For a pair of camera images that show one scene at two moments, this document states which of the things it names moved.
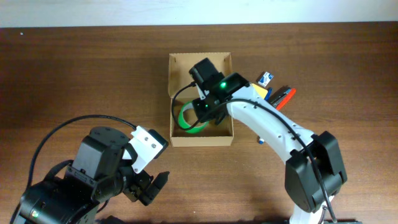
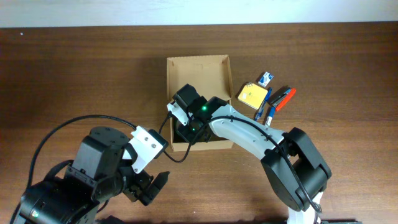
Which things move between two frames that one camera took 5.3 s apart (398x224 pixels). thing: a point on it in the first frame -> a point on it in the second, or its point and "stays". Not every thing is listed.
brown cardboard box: [182, 93] stays
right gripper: [204, 112] -> [189, 134]
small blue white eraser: [265, 79] stays
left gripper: [138, 189] stays
